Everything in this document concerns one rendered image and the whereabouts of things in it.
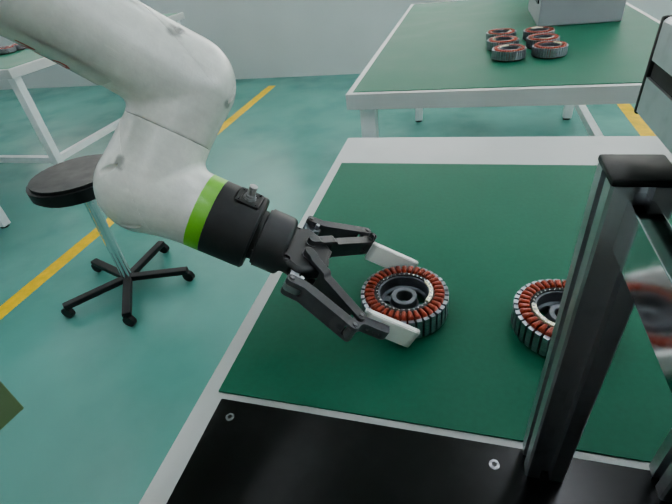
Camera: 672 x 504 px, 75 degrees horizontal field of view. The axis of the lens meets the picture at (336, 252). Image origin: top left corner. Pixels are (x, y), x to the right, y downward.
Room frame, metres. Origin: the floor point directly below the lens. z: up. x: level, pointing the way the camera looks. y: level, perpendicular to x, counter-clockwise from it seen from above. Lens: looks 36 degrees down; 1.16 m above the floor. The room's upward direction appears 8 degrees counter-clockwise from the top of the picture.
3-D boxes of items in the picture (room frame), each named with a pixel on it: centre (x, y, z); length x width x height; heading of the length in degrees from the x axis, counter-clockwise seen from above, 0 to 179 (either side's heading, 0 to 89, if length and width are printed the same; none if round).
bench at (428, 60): (2.11, -0.91, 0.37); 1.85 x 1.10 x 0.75; 161
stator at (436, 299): (0.42, -0.08, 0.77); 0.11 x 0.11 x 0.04
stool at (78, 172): (1.57, 0.91, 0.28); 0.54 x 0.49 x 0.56; 71
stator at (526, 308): (0.35, -0.26, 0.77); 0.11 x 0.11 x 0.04
